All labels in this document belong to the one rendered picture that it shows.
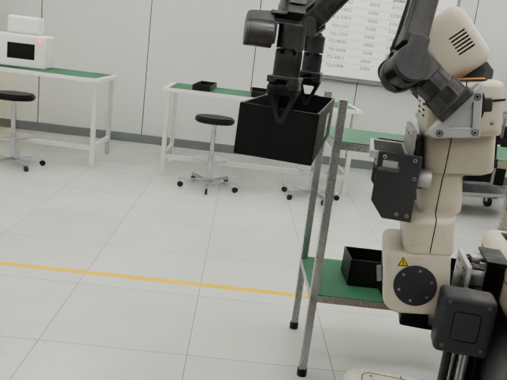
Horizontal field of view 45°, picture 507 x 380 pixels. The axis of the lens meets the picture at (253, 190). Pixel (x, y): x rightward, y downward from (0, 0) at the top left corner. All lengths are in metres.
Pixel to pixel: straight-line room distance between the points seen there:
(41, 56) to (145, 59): 1.53
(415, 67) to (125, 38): 6.05
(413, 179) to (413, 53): 0.32
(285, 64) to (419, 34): 0.28
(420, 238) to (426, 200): 0.10
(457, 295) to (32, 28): 5.12
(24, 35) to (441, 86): 5.05
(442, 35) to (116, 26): 5.96
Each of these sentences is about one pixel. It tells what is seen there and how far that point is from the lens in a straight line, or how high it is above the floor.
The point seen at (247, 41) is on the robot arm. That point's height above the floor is 1.25.
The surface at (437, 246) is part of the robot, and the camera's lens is 1.54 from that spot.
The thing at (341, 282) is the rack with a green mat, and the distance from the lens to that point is 2.56.
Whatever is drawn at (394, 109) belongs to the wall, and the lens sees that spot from 7.30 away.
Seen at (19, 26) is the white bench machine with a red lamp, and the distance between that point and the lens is 6.10.
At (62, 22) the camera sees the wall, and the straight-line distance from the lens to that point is 7.35.
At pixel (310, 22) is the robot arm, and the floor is 1.33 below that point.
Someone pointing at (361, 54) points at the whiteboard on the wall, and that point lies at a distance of 7.15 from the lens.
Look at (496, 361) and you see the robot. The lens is 1.60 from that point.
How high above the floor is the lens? 1.25
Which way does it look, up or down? 13 degrees down
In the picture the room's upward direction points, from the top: 7 degrees clockwise
